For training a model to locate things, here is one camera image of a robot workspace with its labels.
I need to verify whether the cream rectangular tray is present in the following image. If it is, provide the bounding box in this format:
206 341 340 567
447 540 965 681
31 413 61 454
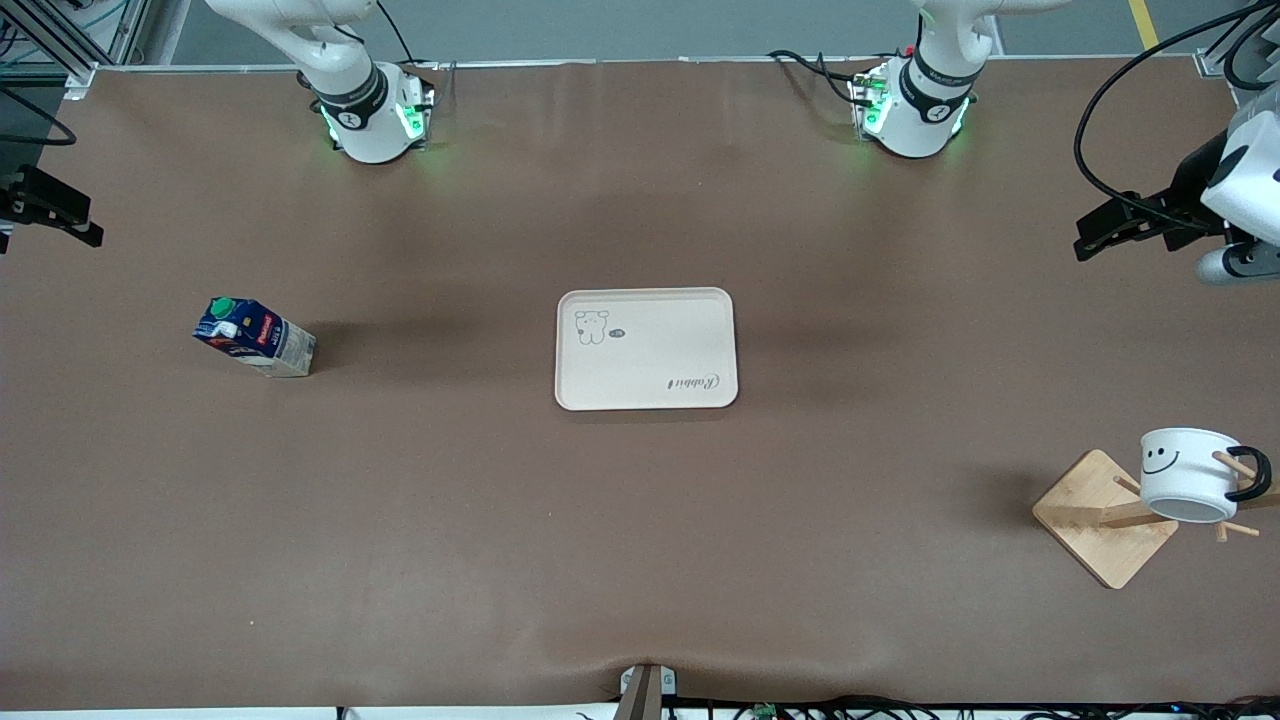
554 287 740 412

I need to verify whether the black base cable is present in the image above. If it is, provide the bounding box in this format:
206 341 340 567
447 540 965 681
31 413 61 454
768 48 873 107
375 0 443 73

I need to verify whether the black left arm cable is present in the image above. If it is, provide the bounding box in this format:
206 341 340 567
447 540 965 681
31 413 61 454
1074 0 1280 202

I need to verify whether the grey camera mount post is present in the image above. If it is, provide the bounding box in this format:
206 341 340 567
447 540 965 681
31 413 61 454
613 663 679 720

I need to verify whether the wooden cup rack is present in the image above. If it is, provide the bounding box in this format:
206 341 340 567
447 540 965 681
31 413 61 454
1032 449 1280 590

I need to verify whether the aluminium frame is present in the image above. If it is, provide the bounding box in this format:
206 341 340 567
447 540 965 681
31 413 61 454
1193 0 1280 113
0 0 151 101

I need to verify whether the black right base cable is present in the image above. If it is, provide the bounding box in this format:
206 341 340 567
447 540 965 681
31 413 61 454
375 0 443 73

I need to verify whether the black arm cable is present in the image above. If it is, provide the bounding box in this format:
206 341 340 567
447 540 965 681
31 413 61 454
0 85 78 147
1074 0 1280 202

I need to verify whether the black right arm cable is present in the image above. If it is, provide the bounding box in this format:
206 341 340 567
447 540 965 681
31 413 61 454
0 85 78 147

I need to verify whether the blue milk carton green cap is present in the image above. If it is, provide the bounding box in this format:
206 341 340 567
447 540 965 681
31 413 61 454
192 296 318 379

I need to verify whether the looped black cable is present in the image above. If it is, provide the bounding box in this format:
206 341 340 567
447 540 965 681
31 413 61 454
1205 0 1280 93

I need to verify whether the black left base cable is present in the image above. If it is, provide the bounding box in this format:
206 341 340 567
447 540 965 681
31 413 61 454
768 48 873 107

